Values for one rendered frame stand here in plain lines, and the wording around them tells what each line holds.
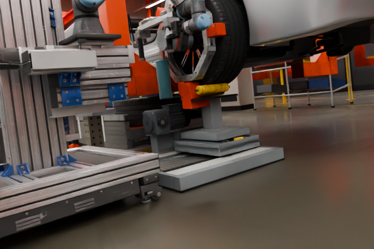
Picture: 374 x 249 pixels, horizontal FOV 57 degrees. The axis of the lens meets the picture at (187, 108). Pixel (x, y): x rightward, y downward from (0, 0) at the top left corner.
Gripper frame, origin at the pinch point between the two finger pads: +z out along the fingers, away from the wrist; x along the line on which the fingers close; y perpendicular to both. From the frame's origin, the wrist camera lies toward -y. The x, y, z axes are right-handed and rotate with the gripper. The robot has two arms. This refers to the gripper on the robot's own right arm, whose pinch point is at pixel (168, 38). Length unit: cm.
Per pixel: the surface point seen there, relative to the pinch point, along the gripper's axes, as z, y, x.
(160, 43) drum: 19.3, 0.6, -6.0
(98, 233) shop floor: -37, -83, 69
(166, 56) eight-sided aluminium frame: 42.6, -4.7, -25.4
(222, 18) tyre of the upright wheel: -15.1, 9.1, -29.9
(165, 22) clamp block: -0.9, 9.2, 1.5
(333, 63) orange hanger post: 60, -18, -273
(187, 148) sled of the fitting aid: 25, -71, -22
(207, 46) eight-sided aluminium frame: -9.8, -6.5, -20.2
